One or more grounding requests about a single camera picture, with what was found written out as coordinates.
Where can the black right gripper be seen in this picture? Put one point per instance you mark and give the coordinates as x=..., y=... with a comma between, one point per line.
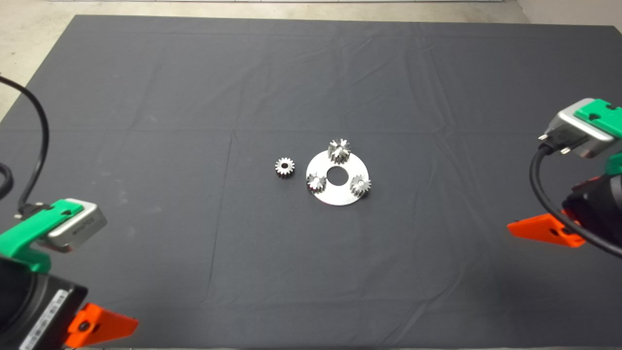
x=602, y=209

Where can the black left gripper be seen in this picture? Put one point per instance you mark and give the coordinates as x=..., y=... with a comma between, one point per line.
x=58, y=311

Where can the larger steel gear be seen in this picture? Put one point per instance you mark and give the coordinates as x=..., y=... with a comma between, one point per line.
x=338, y=151

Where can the small steel gear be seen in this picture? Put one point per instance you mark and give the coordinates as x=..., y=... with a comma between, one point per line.
x=360, y=184
x=317, y=183
x=280, y=166

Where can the black braided left arm sleeve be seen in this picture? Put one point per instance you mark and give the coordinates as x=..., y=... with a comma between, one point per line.
x=5, y=182

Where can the round metal plate with hole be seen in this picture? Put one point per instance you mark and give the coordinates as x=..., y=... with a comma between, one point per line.
x=340, y=195

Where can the dark grey table cloth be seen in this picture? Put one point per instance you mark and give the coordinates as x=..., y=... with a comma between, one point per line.
x=194, y=97

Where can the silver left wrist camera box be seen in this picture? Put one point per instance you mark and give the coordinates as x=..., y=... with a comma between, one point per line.
x=82, y=226

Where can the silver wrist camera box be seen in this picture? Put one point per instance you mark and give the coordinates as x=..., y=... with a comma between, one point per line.
x=82, y=226
x=568, y=124

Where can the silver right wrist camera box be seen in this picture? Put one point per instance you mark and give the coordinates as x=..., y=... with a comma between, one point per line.
x=568, y=124

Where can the green left camera mount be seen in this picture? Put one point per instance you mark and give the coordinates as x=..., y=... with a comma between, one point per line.
x=24, y=238

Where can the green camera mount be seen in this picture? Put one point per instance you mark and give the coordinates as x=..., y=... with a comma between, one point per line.
x=24, y=238
x=602, y=116

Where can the green right camera mount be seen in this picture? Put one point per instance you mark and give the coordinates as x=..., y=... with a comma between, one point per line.
x=602, y=116

